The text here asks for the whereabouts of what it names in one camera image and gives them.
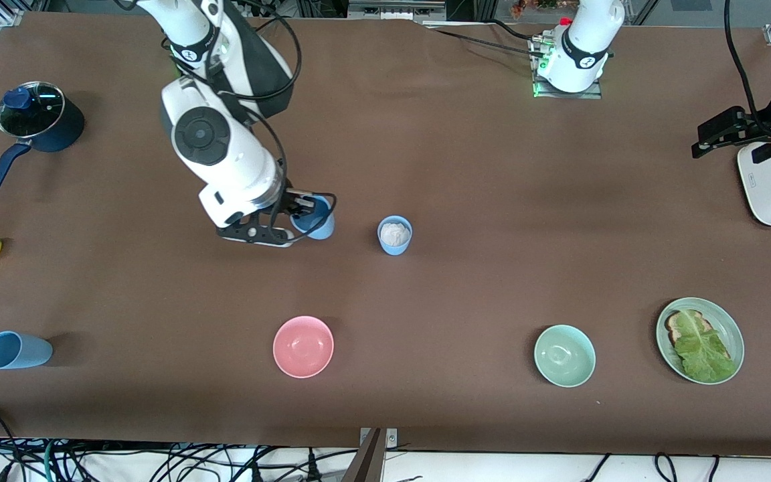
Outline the blue cup holding paper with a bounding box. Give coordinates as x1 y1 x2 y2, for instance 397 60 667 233
377 215 414 256

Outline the pink bowl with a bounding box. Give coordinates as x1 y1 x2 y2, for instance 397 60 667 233
272 315 335 379

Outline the pale green plate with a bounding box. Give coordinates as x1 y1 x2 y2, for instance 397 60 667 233
655 297 746 386

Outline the toasted bread slice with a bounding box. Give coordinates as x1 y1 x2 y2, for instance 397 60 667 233
665 309 734 366

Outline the green lettuce leaf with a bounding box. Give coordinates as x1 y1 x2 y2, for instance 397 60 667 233
673 309 738 384

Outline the grey power strip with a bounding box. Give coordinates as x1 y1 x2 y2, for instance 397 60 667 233
347 0 450 22

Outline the dark blue saucepan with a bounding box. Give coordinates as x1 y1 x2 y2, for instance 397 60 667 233
0 82 86 199

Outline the glass lid with blue knob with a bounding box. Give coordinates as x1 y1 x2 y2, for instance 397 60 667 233
0 82 65 138

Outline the pale green bowl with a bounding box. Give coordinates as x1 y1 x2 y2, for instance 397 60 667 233
533 324 597 388

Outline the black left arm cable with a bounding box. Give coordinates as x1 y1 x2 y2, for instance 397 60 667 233
723 0 762 121

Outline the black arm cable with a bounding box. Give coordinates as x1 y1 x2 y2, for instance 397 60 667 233
225 0 337 228
723 0 762 121

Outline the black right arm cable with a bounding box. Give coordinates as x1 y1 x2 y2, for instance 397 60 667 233
225 0 337 228

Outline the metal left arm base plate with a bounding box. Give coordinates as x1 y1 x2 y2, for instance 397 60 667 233
529 33 604 100

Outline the metal table edge bracket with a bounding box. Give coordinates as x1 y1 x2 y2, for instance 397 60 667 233
359 427 398 448

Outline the dark camera mount pole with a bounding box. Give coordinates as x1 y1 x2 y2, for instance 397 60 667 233
341 428 386 482

